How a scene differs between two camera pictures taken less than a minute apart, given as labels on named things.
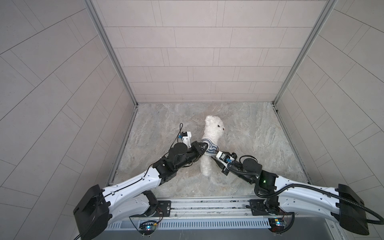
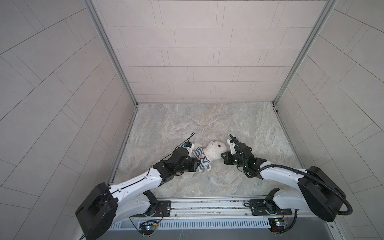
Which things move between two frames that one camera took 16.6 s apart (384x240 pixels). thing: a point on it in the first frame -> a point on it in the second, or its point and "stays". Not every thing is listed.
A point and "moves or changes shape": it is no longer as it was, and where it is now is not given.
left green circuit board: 147,227 stays
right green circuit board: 277,225 stays
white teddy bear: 214,126 moves or changes shape
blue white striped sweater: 212,148 -> 205,163
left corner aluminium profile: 90,5 stays
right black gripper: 225,170 -> 227,159
